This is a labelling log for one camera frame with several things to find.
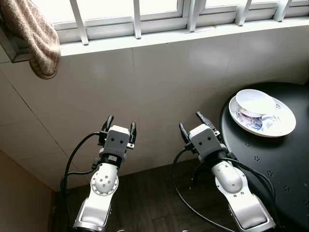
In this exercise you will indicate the plain white bowl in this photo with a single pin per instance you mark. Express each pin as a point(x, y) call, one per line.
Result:
point(256, 102)

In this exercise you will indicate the large floral white plate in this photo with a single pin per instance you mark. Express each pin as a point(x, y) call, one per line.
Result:
point(282, 125)

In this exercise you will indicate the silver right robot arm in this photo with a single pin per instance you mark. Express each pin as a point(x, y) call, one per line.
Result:
point(236, 193)

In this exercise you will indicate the black round table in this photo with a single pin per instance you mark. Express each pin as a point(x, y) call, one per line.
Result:
point(275, 183)

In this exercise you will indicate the brown hanging towel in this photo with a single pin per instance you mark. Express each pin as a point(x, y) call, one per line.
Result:
point(34, 34)

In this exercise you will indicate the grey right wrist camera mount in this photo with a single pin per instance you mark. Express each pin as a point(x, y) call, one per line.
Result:
point(205, 140)

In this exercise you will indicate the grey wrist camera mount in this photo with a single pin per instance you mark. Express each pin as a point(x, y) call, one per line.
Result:
point(205, 140)
point(117, 140)

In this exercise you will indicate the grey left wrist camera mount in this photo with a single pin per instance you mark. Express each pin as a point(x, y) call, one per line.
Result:
point(117, 140)

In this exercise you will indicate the white barred window frame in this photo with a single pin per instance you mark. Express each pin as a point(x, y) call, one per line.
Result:
point(169, 36)

